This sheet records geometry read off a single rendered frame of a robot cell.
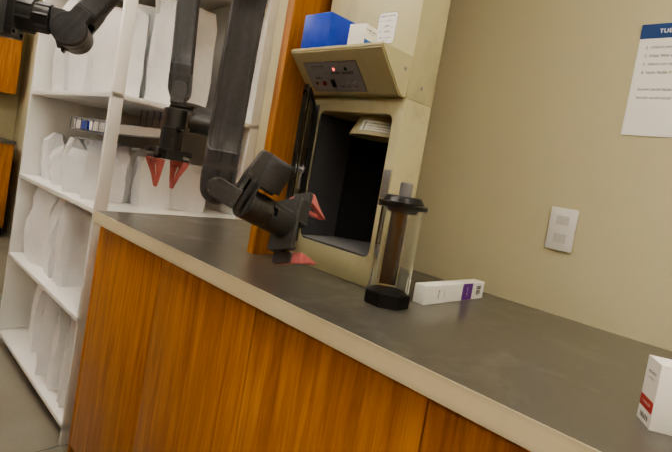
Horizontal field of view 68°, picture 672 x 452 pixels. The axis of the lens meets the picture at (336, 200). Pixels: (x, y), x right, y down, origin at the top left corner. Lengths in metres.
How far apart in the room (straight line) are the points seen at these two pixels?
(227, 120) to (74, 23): 0.61
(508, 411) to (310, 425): 0.42
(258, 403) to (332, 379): 0.23
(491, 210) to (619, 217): 0.34
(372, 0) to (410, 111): 0.32
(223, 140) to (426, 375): 0.49
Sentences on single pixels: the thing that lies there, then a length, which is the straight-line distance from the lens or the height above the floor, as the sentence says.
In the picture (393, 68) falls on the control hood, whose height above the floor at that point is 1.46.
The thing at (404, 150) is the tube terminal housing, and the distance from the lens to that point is 1.23.
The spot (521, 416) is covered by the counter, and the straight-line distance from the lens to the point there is 0.73.
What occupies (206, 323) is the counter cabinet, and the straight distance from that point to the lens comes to 1.28.
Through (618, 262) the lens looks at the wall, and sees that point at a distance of 1.42.
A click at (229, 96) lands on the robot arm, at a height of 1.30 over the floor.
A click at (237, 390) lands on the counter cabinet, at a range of 1.20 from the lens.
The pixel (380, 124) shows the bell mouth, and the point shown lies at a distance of 1.30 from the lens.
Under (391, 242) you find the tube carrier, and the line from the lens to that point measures 1.05.
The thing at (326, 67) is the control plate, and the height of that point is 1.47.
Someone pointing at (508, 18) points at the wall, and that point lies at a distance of 1.66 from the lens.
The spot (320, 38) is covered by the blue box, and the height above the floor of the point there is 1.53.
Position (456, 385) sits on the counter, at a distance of 0.77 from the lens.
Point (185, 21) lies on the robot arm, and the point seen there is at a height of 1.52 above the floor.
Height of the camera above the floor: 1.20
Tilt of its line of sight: 3 degrees down
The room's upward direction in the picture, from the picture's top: 10 degrees clockwise
